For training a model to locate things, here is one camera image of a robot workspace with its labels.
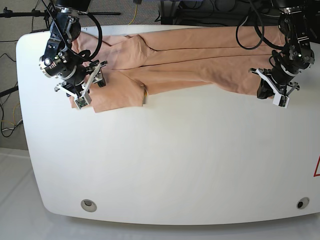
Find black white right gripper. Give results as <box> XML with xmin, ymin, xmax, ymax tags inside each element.
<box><xmin>54</xmin><ymin>60</ymin><xmax>108</xmax><ymax>99</ymax></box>

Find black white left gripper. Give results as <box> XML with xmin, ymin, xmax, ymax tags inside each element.
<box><xmin>249</xmin><ymin>63</ymin><xmax>300</xmax><ymax>99</ymax></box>

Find peach pink T-shirt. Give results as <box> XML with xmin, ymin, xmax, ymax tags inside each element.
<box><xmin>68</xmin><ymin>24</ymin><xmax>287</xmax><ymax>114</ymax></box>

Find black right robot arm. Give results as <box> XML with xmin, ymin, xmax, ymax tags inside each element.
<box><xmin>39</xmin><ymin>0</ymin><xmax>107</xmax><ymax>100</ymax></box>

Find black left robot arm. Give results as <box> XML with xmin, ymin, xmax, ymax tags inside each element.
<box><xmin>238</xmin><ymin>0</ymin><xmax>320</xmax><ymax>108</ymax></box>

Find right table grommet hole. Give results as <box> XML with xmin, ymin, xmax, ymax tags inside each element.
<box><xmin>296</xmin><ymin>197</ymin><xmax>310</xmax><ymax>210</ymax></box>

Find table grommet hole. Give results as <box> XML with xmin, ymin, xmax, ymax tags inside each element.
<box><xmin>296</xmin><ymin>197</ymin><xmax>310</xmax><ymax>210</ymax></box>
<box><xmin>80</xmin><ymin>199</ymin><xmax>97</xmax><ymax>213</ymax></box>

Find left table grommet hole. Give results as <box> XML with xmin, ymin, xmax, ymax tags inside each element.
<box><xmin>80</xmin><ymin>199</ymin><xmax>97</xmax><ymax>213</ymax></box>

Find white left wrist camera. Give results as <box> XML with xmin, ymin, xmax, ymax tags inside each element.
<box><xmin>272</xmin><ymin>94</ymin><xmax>290</xmax><ymax>109</ymax></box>

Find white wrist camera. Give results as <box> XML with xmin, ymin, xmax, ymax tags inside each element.
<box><xmin>74</xmin><ymin>96</ymin><xmax>92</xmax><ymax>110</ymax></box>
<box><xmin>272</xmin><ymin>94</ymin><xmax>290</xmax><ymax>109</ymax></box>

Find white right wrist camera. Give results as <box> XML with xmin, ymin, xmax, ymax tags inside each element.
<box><xmin>74</xmin><ymin>96</ymin><xmax>92</xmax><ymax>110</ymax></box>

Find tangled black cables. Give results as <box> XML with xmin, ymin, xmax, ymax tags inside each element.
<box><xmin>154</xmin><ymin>0</ymin><xmax>281</xmax><ymax>28</ymax></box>

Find yellow cable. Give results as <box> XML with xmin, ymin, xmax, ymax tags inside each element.
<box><xmin>128</xmin><ymin>4</ymin><xmax>139</xmax><ymax>26</ymax></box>

